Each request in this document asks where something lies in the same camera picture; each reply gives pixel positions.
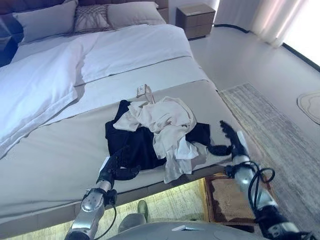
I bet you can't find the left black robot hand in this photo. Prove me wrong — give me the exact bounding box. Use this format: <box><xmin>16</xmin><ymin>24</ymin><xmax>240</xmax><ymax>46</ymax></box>
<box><xmin>97</xmin><ymin>146</ymin><xmax>142</xmax><ymax>184</ymax></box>

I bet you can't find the brown wooden nightstand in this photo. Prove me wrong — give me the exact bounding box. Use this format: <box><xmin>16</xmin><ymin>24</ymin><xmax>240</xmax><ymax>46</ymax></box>
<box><xmin>175</xmin><ymin>2</ymin><xmax>216</xmax><ymax>40</ymax></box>

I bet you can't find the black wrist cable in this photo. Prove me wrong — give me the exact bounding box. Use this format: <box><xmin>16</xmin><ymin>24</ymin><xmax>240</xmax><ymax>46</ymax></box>
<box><xmin>246</xmin><ymin>161</ymin><xmax>276</xmax><ymax>216</ymax></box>

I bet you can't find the clothes hanger with tag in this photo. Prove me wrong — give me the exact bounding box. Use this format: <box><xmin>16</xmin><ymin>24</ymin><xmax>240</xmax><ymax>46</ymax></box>
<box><xmin>136</xmin><ymin>84</ymin><xmax>156</xmax><ymax>104</ymax></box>

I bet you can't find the grey robot foot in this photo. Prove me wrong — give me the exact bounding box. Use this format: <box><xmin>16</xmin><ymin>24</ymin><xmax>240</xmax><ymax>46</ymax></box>
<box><xmin>137</xmin><ymin>199</ymin><xmax>149</xmax><ymax>221</ymax></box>

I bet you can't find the woven brown basket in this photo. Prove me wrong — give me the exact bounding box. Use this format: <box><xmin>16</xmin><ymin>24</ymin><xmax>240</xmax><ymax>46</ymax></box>
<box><xmin>204</xmin><ymin>172</ymin><xmax>276</xmax><ymax>233</ymax></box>

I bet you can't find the large bed with grey cover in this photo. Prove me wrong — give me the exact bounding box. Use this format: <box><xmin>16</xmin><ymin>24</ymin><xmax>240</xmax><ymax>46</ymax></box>
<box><xmin>0</xmin><ymin>23</ymin><xmax>253</xmax><ymax>232</ymax></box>

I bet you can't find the large grey pillow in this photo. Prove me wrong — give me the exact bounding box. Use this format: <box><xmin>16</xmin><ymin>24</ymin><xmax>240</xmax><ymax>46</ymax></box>
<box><xmin>12</xmin><ymin>0</ymin><xmax>79</xmax><ymax>44</ymax></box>

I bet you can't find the black garment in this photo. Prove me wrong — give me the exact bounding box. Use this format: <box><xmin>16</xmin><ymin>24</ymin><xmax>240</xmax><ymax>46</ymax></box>
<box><xmin>104</xmin><ymin>99</ymin><xmax>232</xmax><ymax>172</ymax></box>

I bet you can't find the grey striped rug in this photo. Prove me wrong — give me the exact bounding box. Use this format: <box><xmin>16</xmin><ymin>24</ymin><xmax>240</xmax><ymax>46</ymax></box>
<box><xmin>218</xmin><ymin>81</ymin><xmax>320</xmax><ymax>240</ymax></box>

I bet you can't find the black floor cable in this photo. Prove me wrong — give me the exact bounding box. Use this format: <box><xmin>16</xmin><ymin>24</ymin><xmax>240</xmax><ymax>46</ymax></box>
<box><xmin>213</xmin><ymin>23</ymin><xmax>251</xmax><ymax>34</ymax></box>

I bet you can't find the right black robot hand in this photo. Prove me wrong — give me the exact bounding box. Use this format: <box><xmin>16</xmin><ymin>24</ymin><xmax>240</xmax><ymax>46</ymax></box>
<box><xmin>219</xmin><ymin>120</ymin><xmax>251</xmax><ymax>163</ymax></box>

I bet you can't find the round beige floor mat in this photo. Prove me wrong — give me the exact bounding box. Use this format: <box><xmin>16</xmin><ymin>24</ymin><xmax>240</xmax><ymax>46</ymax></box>
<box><xmin>296</xmin><ymin>90</ymin><xmax>320</xmax><ymax>124</ymax></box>

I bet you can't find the grey robot torso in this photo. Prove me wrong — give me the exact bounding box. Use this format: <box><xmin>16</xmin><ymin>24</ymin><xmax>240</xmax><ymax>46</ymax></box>
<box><xmin>117</xmin><ymin>213</ymin><xmax>266</xmax><ymax>240</ymax></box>

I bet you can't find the white duvet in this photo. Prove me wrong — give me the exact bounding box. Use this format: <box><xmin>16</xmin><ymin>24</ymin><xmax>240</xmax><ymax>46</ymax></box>
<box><xmin>0</xmin><ymin>23</ymin><xmax>193</xmax><ymax>159</ymax></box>

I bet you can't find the cream white garment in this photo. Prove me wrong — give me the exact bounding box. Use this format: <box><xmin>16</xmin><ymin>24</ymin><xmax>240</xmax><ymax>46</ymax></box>
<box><xmin>112</xmin><ymin>96</ymin><xmax>208</xmax><ymax>184</ymax></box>

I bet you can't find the small grey pillow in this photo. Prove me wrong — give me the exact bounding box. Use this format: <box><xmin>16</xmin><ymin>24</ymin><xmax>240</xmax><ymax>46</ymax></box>
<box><xmin>106</xmin><ymin>1</ymin><xmax>167</xmax><ymax>31</ymax></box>

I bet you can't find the patterned decorative cushion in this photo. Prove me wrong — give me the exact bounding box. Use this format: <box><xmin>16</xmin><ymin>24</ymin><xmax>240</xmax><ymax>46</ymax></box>
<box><xmin>73</xmin><ymin>4</ymin><xmax>115</xmax><ymax>33</ymax></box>

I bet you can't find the white sheer curtain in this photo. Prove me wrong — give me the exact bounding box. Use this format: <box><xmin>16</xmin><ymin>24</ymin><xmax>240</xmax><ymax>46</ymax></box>
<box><xmin>214</xmin><ymin>0</ymin><xmax>306</xmax><ymax>49</ymax></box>

